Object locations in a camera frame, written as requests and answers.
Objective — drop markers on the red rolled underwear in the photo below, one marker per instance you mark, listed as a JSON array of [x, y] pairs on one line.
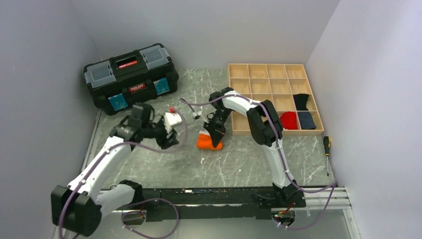
[[289, 120]]

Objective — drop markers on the black rolled underwear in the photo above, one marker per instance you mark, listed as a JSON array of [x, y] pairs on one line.
[[301, 101]]

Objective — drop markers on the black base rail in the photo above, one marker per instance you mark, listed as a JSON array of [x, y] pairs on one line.
[[260, 203]]

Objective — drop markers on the wooden compartment tray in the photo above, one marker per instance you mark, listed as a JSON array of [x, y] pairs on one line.
[[276, 83]]

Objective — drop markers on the orange underwear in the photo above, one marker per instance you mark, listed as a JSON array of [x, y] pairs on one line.
[[204, 141]]

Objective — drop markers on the dark blue rolled underwear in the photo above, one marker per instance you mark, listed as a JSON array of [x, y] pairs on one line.
[[306, 120]]

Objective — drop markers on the yellow black screwdriver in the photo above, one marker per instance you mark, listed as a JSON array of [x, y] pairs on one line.
[[327, 144]]

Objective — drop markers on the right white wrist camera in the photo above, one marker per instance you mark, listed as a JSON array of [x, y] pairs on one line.
[[197, 115]]

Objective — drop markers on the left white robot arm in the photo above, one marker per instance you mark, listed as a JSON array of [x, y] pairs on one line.
[[80, 206]]

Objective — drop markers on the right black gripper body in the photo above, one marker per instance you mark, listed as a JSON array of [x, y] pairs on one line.
[[218, 121]]

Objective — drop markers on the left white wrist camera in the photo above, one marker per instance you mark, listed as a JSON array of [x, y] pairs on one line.
[[171, 119]]

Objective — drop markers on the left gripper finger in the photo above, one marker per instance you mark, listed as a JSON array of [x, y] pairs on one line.
[[172, 135], [167, 143]]

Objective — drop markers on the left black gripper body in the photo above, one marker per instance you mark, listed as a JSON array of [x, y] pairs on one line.
[[158, 131]]

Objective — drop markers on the black plastic toolbox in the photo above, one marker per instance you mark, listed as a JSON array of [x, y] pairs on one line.
[[119, 82]]

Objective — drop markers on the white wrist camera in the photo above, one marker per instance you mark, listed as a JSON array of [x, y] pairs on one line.
[[197, 115], [171, 119]]

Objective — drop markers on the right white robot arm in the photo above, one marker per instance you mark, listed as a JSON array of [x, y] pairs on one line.
[[265, 128]]

